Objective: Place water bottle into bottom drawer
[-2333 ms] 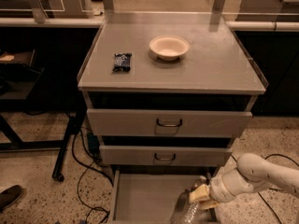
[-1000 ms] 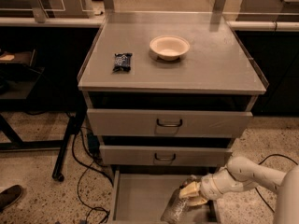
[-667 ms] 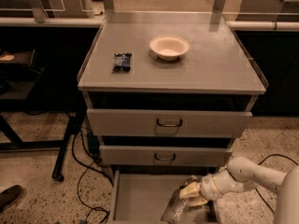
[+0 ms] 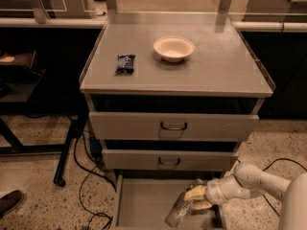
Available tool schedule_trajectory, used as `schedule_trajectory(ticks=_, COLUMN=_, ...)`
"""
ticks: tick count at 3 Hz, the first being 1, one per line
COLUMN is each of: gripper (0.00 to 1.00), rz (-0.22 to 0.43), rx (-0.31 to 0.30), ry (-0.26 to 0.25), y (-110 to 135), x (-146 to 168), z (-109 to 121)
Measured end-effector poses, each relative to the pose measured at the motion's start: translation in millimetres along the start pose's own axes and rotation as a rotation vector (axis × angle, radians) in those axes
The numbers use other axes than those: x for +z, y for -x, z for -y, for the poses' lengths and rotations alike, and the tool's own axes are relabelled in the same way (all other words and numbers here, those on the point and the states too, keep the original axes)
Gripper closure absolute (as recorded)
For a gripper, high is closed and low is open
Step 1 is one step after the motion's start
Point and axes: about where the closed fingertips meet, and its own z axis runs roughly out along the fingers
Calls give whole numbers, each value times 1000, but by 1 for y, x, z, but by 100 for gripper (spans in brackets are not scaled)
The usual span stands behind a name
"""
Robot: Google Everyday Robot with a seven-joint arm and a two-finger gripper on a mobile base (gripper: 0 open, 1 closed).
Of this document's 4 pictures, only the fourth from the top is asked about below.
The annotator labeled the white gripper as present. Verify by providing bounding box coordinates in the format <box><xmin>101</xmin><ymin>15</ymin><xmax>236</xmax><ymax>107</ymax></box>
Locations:
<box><xmin>184</xmin><ymin>177</ymin><xmax>230</xmax><ymax>210</ymax></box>

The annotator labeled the clear plastic water bottle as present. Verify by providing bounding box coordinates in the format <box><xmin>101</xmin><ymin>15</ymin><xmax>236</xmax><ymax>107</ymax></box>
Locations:
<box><xmin>164</xmin><ymin>184</ymin><xmax>198</xmax><ymax>228</ymax></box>

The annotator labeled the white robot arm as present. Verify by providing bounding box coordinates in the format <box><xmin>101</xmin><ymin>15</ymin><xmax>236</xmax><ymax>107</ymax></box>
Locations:
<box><xmin>184</xmin><ymin>163</ymin><xmax>307</xmax><ymax>230</ymax></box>

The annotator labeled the grey bottom drawer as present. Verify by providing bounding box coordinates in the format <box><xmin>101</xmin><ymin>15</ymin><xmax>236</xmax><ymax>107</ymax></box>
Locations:
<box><xmin>111</xmin><ymin>174</ymin><xmax>226</xmax><ymax>230</ymax></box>

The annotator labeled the grey drawer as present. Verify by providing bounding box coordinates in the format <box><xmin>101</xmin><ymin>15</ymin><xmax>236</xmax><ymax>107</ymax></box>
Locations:
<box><xmin>89</xmin><ymin>112</ymin><xmax>258</xmax><ymax>142</ymax></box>
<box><xmin>103</xmin><ymin>149</ymin><xmax>237</xmax><ymax>172</ymax></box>
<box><xmin>111</xmin><ymin>174</ymin><xmax>226</xmax><ymax>230</ymax></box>

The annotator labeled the grey middle drawer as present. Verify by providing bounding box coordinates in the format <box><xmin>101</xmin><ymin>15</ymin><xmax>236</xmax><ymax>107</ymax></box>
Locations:
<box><xmin>103</xmin><ymin>149</ymin><xmax>237</xmax><ymax>172</ymax></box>

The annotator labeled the grey drawer cabinet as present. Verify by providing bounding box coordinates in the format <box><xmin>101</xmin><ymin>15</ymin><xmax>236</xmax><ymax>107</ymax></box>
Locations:
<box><xmin>79</xmin><ymin>11</ymin><xmax>276</xmax><ymax>230</ymax></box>

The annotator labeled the grey top drawer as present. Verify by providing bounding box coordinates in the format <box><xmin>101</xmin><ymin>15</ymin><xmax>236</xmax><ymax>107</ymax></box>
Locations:
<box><xmin>89</xmin><ymin>112</ymin><xmax>258</xmax><ymax>142</ymax></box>

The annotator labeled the white paper bowl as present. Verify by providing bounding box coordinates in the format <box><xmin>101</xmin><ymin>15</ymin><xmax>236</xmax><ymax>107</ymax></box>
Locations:
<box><xmin>153</xmin><ymin>36</ymin><xmax>195</xmax><ymax>63</ymax></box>

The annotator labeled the dark blue snack packet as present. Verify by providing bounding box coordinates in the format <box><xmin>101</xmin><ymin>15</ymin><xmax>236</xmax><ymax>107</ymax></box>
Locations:
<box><xmin>115</xmin><ymin>55</ymin><xmax>135</xmax><ymax>74</ymax></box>

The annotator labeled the white horizontal pipe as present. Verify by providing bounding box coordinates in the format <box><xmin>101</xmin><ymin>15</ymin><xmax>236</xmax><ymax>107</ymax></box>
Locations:
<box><xmin>233</xmin><ymin>22</ymin><xmax>307</xmax><ymax>33</ymax></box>

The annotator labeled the black shoe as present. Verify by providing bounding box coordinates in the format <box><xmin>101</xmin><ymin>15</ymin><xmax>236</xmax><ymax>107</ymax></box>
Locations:
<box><xmin>0</xmin><ymin>190</ymin><xmax>24</xmax><ymax>218</ymax></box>

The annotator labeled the black floor cable left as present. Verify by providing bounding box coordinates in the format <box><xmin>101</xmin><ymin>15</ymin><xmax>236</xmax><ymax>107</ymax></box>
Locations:
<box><xmin>72</xmin><ymin>129</ymin><xmax>117</xmax><ymax>230</ymax></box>

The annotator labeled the black metal table frame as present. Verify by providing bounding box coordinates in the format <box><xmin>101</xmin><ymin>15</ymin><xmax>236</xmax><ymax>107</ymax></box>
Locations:
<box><xmin>0</xmin><ymin>50</ymin><xmax>90</xmax><ymax>188</ymax></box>

